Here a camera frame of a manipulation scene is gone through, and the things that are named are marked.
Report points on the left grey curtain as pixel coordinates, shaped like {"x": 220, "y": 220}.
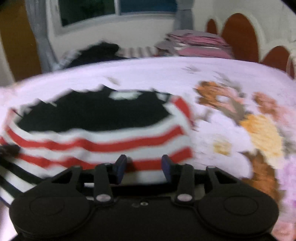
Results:
{"x": 37, "y": 17}

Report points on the window with white frame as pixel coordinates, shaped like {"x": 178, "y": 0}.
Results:
{"x": 68, "y": 16}

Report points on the red white headboard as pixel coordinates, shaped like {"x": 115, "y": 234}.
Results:
{"x": 247, "y": 39}

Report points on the black garment pile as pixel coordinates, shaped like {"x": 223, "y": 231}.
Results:
{"x": 101, "y": 52}

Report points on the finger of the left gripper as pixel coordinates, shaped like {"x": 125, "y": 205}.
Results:
{"x": 9, "y": 150}

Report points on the grey striped cloth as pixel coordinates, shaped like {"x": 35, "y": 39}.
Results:
{"x": 137, "y": 52}

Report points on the brown wooden door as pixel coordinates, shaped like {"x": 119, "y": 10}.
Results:
{"x": 18, "y": 41}

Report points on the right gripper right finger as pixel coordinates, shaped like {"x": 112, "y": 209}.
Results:
{"x": 182, "y": 177}

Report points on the grey curtain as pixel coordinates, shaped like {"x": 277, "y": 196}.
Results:
{"x": 37, "y": 17}
{"x": 184, "y": 17}

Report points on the striped knit sweater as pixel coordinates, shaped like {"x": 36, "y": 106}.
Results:
{"x": 85, "y": 129}

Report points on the pink floral bed sheet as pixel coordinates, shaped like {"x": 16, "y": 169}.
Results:
{"x": 243, "y": 137}

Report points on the right grey curtain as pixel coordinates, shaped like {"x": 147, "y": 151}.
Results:
{"x": 184, "y": 17}

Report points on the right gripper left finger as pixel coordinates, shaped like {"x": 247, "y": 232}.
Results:
{"x": 105, "y": 175}

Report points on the folded pink grey bedding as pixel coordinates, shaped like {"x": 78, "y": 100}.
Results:
{"x": 191, "y": 43}

